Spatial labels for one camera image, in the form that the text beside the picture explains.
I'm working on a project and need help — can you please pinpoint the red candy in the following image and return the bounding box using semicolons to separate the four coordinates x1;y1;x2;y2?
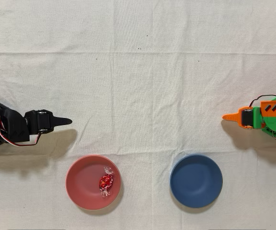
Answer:
99;166;114;198

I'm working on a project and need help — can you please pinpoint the white tablecloth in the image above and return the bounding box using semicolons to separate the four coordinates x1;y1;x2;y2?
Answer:
0;0;276;230

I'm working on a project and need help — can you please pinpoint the blue bowl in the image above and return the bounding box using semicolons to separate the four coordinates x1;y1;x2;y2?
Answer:
169;154;223;208

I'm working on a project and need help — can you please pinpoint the red bowl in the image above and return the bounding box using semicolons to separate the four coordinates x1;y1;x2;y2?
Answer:
65;154;122;211

